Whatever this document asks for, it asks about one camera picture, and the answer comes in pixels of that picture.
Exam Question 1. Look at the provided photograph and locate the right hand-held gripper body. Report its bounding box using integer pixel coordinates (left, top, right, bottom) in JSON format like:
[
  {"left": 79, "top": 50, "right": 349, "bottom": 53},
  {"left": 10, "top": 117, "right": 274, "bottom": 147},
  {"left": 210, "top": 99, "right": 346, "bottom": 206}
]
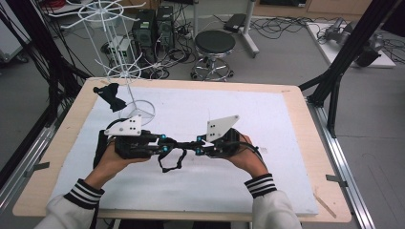
[{"left": 203, "top": 114, "right": 241, "bottom": 159}]

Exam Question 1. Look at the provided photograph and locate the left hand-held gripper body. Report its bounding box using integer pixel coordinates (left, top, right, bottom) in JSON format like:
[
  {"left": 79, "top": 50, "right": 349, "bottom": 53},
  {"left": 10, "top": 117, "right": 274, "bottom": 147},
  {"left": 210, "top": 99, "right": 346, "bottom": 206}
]
[{"left": 103, "top": 114, "right": 160, "bottom": 160}]

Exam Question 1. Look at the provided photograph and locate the black bow tie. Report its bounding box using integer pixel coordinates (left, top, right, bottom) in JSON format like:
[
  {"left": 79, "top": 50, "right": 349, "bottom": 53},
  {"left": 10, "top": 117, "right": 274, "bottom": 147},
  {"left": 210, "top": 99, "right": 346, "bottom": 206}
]
[
  {"left": 93, "top": 82, "right": 128, "bottom": 114},
  {"left": 158, "top": 138, "right": 205, "bottom": 174}
]

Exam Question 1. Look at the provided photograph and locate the white wire display rack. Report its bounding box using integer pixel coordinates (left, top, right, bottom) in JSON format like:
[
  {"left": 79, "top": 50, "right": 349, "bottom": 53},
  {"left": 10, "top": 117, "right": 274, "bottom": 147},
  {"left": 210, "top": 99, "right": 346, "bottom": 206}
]
[{"left": 59, "top": 0, "right": 158, "bottom": 128}]

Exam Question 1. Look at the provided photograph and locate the person's left hand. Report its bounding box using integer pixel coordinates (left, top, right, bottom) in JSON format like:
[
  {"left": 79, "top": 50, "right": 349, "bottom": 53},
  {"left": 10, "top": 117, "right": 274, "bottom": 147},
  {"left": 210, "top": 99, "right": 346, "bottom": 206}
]
[{"left": 83, "top": 142, "right": 151, "bottom": 191}]

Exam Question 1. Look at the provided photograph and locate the person's right hand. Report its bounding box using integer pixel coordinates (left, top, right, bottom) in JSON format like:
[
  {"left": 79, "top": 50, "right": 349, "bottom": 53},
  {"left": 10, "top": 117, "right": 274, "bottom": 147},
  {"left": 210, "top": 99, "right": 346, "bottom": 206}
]
[{"left": 222, "top": 134, "right": 269, "bottom": 186}]

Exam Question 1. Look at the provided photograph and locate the white foam board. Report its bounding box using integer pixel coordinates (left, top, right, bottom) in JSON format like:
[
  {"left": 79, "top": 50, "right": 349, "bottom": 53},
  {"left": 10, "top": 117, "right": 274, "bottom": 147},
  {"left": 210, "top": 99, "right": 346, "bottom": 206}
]
[{"left": 50, "top": 85, "right": 320, "bottom": 218}]

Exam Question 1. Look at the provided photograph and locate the white box device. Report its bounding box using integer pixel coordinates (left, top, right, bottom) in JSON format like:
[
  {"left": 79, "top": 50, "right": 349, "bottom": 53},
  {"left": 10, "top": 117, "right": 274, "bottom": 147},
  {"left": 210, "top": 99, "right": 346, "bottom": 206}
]
[{"left": 107, "top": 35, "right": 134, "bottom": 60}]

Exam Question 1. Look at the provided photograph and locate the black round stool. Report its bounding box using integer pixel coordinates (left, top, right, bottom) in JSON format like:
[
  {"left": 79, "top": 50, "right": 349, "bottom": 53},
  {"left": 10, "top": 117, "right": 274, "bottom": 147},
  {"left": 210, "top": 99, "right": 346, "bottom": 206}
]
[{"left": 190, "top": 30, "right": 237, "bottom": 82}]

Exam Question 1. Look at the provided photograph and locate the black computer tower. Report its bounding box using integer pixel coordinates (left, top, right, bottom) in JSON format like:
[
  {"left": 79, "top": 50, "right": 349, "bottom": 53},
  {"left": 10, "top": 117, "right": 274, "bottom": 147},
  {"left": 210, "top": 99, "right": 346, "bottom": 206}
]
[
  {"left": 155, "top": 5, "right": 176, "bottom": 52},
  {"left": 131, "top": 9, "right": 158, "bottom": 65}
]

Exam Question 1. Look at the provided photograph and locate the white table leg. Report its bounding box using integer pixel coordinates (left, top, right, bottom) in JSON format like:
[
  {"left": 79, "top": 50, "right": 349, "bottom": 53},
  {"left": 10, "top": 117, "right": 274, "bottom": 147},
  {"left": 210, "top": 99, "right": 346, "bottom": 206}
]
[{"left": 239, "top": 0, "right": 261, "bottom": 59}]

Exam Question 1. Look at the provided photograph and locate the black power box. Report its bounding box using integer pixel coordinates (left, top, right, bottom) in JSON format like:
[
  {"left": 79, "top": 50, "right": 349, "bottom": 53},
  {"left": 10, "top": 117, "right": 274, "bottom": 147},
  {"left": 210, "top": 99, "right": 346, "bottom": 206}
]
[{"left": 223, "top": 12, "right": 247, "bottom": 34}]

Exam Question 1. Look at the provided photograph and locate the thin wooden stick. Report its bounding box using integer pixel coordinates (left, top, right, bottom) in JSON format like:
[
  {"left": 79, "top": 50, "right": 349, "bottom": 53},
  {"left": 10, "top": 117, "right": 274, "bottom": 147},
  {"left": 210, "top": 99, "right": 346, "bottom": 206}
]
[{"left": 312, "top": 193, "right": 338, "bottom": 219}]

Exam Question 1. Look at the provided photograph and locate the white floor platform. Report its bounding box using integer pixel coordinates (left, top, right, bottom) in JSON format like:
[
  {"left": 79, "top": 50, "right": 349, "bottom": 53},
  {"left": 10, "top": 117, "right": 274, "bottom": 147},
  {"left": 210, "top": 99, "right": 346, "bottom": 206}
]
[{"left": 306, "top": 21, "right": 397, "bottom": 69}]

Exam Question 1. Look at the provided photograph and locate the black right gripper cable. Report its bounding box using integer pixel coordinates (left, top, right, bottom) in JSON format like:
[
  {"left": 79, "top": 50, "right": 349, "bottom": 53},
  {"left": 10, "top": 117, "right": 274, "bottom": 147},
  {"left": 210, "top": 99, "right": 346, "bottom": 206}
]
[{"left": 238, "top": 140, "right": 267, "bottom": 167}]

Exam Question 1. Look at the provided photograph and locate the metal bracket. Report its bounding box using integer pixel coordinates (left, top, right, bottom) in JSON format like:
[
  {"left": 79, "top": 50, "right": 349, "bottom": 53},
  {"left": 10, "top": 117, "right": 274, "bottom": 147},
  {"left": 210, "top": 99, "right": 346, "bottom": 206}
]
[
  {"left": 24, "top": 161, "right": 52, "bottom": 178},
  {"left": 325, "top": 174, "right": 349, "bottom": 188}
]

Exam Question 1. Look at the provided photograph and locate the aluminium rail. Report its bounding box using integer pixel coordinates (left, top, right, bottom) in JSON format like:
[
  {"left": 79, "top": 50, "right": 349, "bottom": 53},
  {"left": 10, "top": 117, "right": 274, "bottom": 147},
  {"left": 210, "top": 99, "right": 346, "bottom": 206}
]
[
  {"left": 0, "top": 104, "right": 71, "bottom": 215},
  {"left": 306, "top": 97, "right": 377, "bottom": 229}
]

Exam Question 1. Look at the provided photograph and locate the black metal frame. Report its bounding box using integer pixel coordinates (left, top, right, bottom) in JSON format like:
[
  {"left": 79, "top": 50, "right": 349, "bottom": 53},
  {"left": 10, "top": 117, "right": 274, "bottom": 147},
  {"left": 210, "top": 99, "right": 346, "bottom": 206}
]
[
  {"left": 0, "top": 0, "right": 93, "bottom": 192},
  {"left": 298, "top": 0, "right": 404, "bottom": 139}
]

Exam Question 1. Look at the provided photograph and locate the tangle of floor cables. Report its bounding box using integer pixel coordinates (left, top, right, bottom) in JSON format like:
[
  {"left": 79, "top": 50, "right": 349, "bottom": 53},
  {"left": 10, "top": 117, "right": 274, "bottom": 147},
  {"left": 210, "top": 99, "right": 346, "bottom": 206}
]
[{"left": 248, "top": 14, "right": 320, "bottom": 41}]

